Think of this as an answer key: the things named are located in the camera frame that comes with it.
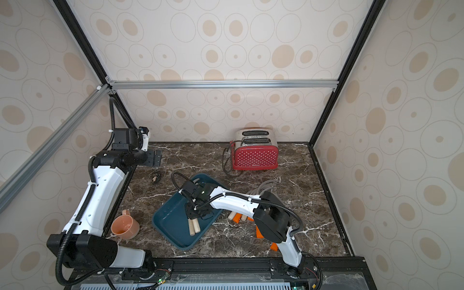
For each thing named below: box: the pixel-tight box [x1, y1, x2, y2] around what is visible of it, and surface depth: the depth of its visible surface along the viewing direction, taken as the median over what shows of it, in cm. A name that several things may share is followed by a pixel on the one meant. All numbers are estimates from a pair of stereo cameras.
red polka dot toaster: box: [229, 128, 280, 171], surface depth 99 cm
